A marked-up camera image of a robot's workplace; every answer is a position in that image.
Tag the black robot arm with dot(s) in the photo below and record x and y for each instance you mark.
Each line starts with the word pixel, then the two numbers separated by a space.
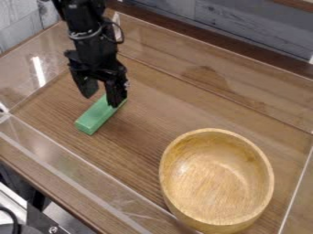
pixel 83 16

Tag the clear acrylic corner bracket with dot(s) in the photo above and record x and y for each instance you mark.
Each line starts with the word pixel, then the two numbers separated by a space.
pixel 115 19

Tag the brown wooden bowl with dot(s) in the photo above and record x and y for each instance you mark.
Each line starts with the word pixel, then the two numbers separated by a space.
pixel 216 180

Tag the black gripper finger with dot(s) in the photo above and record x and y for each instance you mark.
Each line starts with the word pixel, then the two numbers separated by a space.
pixel 116 92
pixel 87 84

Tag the green rectangular block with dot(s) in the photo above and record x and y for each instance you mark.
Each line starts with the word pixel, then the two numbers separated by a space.
pixel 91 120

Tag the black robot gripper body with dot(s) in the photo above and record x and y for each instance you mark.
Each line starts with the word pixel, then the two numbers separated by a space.
pixel 92 60

